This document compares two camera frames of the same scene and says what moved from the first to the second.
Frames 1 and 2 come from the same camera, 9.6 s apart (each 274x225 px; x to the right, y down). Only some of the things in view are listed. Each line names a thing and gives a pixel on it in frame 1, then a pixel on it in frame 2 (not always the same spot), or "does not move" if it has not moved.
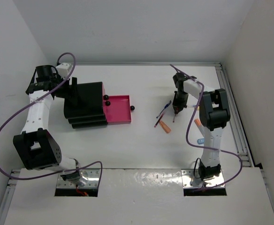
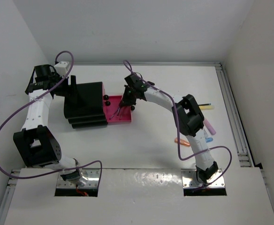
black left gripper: (72, 92) does not move
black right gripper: (177, 105) -> (126, 101)
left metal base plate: (93, 175) does not move
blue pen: (165, 107) -> (111, 116)
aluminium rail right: (243, 152) does not move
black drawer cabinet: (83, 107) does not move
